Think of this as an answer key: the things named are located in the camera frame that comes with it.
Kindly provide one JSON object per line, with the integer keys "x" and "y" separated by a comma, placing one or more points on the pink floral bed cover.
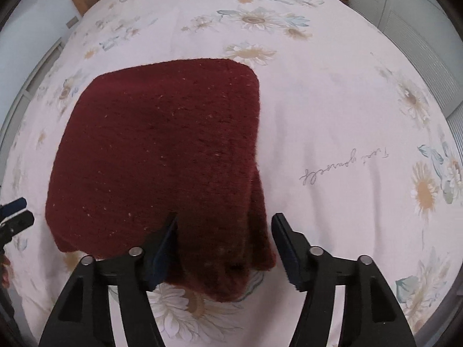
{"x": 352, "y": 148}

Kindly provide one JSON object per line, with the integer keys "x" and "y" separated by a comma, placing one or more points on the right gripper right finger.
{"x": 372, "y": 315}

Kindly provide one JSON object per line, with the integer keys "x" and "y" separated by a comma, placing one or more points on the dark red knitted sweater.
{"x": 175, "y": 137}

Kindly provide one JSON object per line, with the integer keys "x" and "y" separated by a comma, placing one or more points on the person's left hand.
{"x": 5, "y": 265}

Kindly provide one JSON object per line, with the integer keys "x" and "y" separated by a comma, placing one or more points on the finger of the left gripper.
{"x": 13, "y": 207}
{"x": 17, "y": 224}

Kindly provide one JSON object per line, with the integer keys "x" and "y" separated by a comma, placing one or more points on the wall switch plate left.
{"x": 72, "y": 22}

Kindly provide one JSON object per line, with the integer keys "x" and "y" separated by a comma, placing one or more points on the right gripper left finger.
{"x": 82, "y": 316}

